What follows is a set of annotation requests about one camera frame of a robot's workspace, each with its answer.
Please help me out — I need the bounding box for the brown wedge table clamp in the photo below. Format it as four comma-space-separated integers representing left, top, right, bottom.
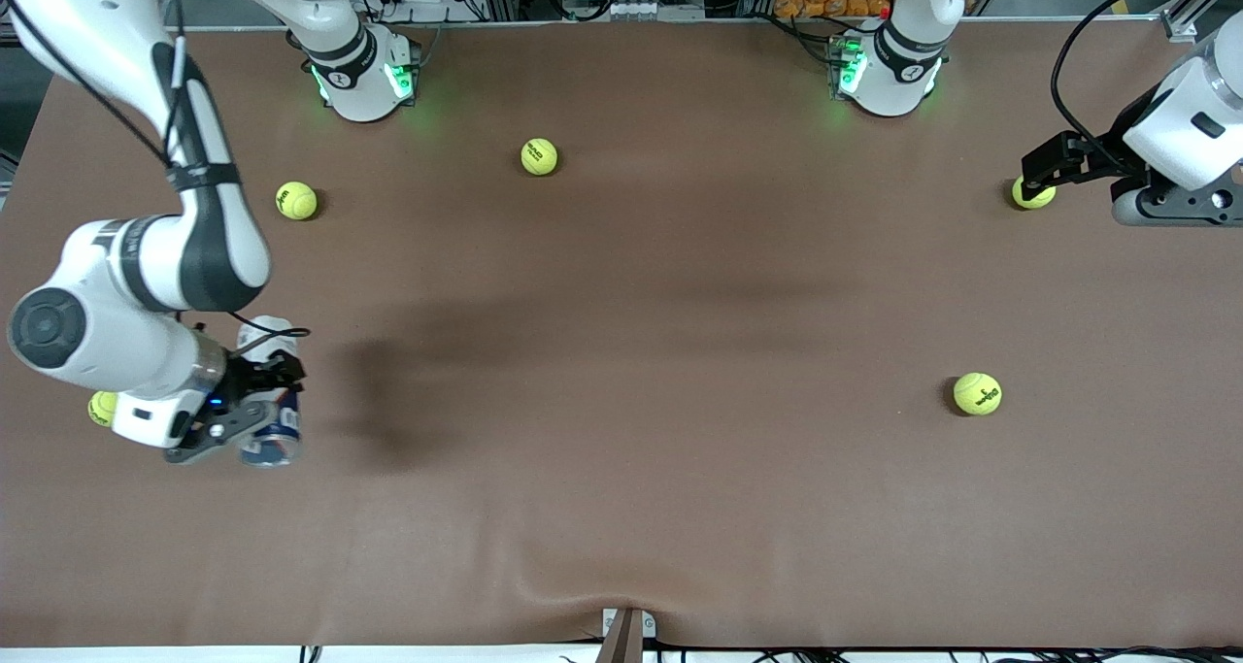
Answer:
594, 608, 657, 663

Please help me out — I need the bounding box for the green lit left base box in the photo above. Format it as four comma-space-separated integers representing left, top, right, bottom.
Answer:
826, 32, 869, 100

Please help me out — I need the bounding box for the brown table mat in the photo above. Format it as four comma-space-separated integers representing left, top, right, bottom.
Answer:
0, 20, 1243, 649

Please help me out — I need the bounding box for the green lit base box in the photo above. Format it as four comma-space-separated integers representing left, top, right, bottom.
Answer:
384, 34, 422, 102
826, 32, 869, 100

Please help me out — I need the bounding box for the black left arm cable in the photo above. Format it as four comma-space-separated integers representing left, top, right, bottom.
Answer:
1051, 0, 1226, 151

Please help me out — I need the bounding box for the green lit right base box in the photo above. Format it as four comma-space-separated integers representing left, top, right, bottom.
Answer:
384, 34, 422, 102

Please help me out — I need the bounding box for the white socket strip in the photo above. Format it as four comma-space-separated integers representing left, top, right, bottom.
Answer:
563, 0, 706, 21

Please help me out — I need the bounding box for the white blue tennis ball can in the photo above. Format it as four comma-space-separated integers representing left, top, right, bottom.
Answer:
238, 315, 303, 469

